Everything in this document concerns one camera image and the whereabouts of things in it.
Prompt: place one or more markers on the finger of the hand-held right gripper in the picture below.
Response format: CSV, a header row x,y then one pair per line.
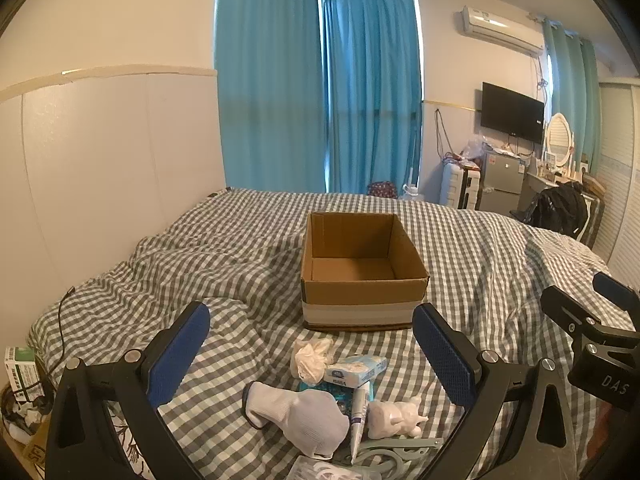
x,y
567,307
617,290

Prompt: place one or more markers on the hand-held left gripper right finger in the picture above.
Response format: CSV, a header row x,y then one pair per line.
x,y
442,355

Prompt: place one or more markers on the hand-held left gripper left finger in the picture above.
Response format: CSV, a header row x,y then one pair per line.
x,y
180,355

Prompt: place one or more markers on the white animal figurine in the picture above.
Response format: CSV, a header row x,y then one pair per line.
x,y
390,417

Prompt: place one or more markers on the white blue tissue pack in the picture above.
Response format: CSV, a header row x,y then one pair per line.
x,y
352,370

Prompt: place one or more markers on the white tube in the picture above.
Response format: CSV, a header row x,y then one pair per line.
x,y
361,410

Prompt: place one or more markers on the brown cardboard box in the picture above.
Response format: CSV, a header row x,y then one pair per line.
x,y
350,305

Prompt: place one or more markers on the white scrunchie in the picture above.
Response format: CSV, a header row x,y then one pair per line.
x,y
310,360

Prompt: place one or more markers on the white knit glove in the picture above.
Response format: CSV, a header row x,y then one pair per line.
x,y
310,420

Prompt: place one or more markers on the clear plastic bag white rings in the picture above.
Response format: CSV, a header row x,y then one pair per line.
x,y
320,470

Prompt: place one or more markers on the grey checked blanket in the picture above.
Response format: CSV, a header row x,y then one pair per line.
x,y
225,270

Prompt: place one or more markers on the black backpack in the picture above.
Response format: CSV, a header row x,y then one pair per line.
x,y
565,207

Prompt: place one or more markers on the leaf print white cloth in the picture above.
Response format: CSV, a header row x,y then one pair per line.
x,y
125,440

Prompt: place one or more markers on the white louvred wardrobe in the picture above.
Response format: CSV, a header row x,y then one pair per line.
x,y
620,170

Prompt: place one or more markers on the white dressing table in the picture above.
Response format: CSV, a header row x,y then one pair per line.
x,y
537,180

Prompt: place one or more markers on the small silver fridge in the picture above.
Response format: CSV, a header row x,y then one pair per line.
x,y
500,180

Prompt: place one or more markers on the green white carton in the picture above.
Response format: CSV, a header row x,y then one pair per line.
x,y
20,370

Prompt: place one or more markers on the white oval mirror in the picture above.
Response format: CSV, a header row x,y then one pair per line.
x,y
559,137

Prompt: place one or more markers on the white suitcase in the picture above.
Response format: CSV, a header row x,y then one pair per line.
x,y
452,185

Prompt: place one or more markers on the brown cardboard carton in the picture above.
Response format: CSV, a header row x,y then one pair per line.
x,y
35,452

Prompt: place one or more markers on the red patterned bag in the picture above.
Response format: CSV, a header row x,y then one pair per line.
x,y
382,190

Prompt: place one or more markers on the crumpled plastic bag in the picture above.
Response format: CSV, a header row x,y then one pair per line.
x,y
472,149

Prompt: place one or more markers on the teal window curtain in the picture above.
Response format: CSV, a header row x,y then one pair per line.
x,y
575,85

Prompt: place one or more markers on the narrow blue curtain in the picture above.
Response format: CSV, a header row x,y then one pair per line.
x,y
370,85

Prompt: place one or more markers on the wide blue curtain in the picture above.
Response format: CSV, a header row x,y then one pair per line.
x,y
270,85

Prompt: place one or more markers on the white air conditioner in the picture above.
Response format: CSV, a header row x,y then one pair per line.
x,y
500,27

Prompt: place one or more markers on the black wall television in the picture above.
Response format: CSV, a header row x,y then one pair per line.
x,y
510,110

